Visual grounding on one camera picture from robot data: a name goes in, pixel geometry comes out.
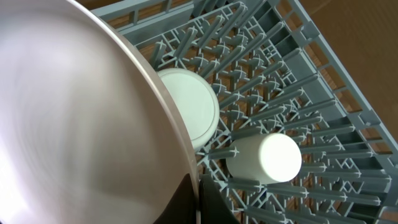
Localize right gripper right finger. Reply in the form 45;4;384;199
199;175;239;224

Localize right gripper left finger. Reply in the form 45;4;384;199
154;174;197;224

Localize white cup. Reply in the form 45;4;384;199
226;133;302;184

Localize grey bowl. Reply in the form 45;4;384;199
158;68;220;149

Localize large white plate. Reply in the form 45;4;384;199
1;0;200;223

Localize grey dishwasher rack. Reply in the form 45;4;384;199
92;0;397;223

